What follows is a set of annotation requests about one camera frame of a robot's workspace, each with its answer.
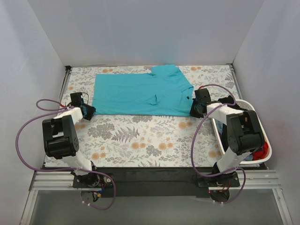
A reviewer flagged white laundry basket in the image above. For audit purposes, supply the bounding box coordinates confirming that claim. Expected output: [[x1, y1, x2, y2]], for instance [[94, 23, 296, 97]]
[[211, 99, 272, 166]]

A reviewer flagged black t shirt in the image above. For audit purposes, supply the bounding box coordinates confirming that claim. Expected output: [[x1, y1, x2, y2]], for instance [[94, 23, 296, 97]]
[[217, 95, 246, 111]]

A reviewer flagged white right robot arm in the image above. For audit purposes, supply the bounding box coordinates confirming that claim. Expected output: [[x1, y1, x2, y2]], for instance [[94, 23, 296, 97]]
[[190, 85, 265, 186]]

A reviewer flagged aluminium front rail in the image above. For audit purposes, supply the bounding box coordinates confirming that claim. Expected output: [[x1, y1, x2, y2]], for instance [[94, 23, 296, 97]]
[[20, 170, 293, 225]]

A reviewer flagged teal t shirt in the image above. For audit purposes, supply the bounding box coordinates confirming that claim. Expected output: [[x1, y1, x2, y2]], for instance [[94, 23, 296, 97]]
[[92, 65, 194, 117]]

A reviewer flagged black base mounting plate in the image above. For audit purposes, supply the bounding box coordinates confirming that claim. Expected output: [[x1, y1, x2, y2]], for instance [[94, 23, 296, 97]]
[[72, 166, 240, 199]]

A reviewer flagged red t shirt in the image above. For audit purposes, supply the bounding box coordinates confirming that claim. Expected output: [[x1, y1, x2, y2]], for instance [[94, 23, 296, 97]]
[[252, 142, 269, 161]]

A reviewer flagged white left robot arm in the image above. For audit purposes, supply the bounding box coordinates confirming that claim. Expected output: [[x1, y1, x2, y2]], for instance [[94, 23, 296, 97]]
[[42, 92, 100, 188]]

